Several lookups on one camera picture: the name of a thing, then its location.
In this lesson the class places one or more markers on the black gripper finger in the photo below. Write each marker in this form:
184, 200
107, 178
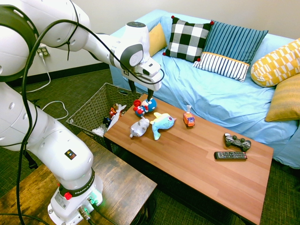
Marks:
132, 87
150, 95

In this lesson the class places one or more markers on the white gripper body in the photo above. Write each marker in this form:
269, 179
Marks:
150, 73

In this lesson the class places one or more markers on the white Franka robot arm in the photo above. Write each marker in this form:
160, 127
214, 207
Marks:
58, 152

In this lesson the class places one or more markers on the grey wicker basket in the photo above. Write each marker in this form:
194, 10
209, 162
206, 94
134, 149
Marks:
98, 100

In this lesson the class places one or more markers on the blue monster truck toy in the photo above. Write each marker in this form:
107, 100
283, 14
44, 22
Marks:
107, 122

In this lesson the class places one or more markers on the blue red round plush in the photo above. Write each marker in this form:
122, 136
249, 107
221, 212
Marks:
150, 105

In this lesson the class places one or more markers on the blue narwhal plush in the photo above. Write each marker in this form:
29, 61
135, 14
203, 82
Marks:
161, 124

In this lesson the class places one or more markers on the plain mustard pillow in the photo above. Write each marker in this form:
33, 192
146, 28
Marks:
156, 39

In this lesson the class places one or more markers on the grey white animal plush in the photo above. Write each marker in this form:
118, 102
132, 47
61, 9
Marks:
139, 127

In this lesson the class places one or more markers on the black white checkered pillow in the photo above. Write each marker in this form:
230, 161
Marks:
187, 39

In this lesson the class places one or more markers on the white unicorn plush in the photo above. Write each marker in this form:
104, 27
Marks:
98, 131

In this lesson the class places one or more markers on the sofa with blue cover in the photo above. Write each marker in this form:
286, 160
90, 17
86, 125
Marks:
211, 93

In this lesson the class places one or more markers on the wooden coffee table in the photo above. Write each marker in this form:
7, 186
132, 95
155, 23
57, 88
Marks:
187, 168

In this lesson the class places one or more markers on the blue striped pillow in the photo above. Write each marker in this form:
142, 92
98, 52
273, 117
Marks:
234, 42

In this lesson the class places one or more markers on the rustic wooden robot stand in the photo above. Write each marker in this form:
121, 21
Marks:
122, 185

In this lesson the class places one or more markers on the black game controller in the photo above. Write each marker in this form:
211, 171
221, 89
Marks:
236, 141

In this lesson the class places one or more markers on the black remote control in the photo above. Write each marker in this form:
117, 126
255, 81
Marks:
230, 155

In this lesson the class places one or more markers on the yellow white patterned pillow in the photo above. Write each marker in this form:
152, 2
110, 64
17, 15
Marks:
274, 65

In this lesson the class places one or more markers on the mustard ribbed pillow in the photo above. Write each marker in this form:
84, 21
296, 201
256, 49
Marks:
286, 100

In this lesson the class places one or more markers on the white wall outlet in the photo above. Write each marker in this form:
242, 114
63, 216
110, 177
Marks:
44, 50

